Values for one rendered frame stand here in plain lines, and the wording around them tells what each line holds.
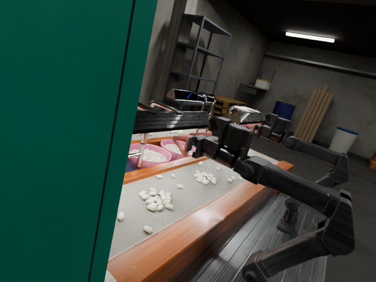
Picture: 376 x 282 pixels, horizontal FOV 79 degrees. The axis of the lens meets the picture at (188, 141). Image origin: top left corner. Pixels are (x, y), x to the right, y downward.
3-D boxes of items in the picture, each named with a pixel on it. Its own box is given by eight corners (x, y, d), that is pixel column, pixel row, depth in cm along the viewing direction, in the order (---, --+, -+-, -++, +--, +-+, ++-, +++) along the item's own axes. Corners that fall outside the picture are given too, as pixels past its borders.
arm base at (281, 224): (282, 214, 111) (296, 221, 108) (290, 200, 128) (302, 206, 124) (276, 226, 114) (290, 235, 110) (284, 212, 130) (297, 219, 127)
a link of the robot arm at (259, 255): (237, 268, 68) (341, 221, 52) (245, 257, 73) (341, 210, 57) (250, 288, 66) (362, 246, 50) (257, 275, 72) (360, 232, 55)
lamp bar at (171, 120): (209, 127, 114) (214, 113, 112) (94, 138, 65) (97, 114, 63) (197, 122, 119) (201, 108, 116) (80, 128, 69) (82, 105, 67)
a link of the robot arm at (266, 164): (240, 156, 62) (374, 215, 47) (251, 151, 69) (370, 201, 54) (227, 194, 66) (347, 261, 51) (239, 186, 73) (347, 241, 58)
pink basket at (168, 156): (174, 166, 149) (177, 153, 146) (157, 182, 124) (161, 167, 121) (138, 153, 154) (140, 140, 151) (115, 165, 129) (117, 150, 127)
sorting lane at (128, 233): (278, 163, 197) (279, 161, 196) (52, 299, 53) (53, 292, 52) (247, 149, 213) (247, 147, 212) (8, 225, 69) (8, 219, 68)
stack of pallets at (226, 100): (212, 123, 645) (221, 95, 621) (238, 132, 608) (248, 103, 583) (190, 125, 550) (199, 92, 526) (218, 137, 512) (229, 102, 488)
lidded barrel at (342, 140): (347, 154, 714) (358, 132, 692) (347, 158, 666) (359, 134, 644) (327, 147, 743) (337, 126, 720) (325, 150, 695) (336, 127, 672)
